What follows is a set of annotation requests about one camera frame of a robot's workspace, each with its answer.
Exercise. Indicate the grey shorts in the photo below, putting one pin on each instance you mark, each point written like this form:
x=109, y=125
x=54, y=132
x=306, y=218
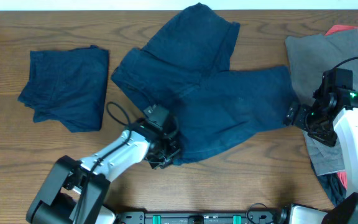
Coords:
x=309, y=57

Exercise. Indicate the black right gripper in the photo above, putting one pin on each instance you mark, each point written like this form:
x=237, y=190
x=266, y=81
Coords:
x=328, y=137

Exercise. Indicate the folded navy blue garment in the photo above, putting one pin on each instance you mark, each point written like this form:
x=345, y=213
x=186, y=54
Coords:
x=68, y=86

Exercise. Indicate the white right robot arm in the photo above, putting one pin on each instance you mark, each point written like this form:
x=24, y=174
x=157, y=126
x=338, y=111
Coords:
x=333, y=118

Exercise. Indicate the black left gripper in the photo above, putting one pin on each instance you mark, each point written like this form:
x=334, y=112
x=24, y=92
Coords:
x=175, y=150

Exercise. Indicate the navy blue shorts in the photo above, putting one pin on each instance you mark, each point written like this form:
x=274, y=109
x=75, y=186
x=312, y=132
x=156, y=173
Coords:
x=185, y=67

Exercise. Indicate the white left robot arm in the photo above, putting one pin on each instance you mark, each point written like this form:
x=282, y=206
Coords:
x=74, y=191

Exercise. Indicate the black garment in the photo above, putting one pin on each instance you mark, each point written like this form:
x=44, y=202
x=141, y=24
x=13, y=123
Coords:
x=332, y=186

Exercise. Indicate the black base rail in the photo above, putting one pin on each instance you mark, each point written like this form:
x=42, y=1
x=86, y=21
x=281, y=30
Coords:
x=255, y=214

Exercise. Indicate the red garment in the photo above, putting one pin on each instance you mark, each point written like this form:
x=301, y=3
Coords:
x=339, y=29

